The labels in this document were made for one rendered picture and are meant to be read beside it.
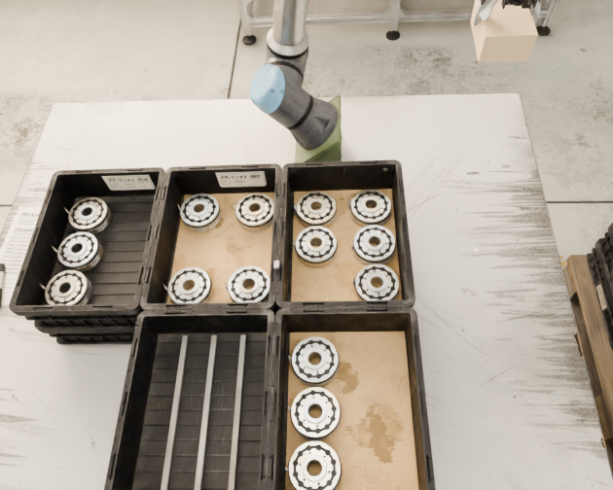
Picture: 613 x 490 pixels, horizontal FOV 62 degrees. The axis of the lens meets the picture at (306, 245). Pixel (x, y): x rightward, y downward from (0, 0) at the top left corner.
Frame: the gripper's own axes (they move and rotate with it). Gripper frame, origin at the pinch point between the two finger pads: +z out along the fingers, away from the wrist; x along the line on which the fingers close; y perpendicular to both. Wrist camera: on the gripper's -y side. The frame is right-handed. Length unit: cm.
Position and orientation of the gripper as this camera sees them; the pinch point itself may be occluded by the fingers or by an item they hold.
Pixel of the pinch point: (503, 21)
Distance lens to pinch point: 145.6
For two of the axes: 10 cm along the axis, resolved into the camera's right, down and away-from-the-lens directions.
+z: 0.7, 5.0, 8.6
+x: 10.0, 0.0, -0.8
